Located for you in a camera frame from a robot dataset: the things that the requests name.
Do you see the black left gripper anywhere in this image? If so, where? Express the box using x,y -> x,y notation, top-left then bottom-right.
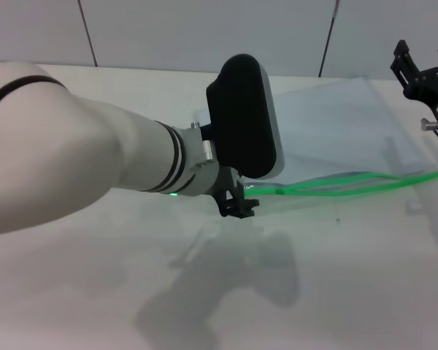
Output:
213,171 -> 261,220

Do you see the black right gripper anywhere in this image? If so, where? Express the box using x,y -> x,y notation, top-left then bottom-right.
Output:
389,38 -> 438,144

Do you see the clear document bag green zipper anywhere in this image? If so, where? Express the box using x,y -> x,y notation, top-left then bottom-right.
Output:
195,75 -> 438,198

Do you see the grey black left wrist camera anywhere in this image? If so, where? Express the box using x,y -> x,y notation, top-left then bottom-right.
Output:
205,53 -> 286,180

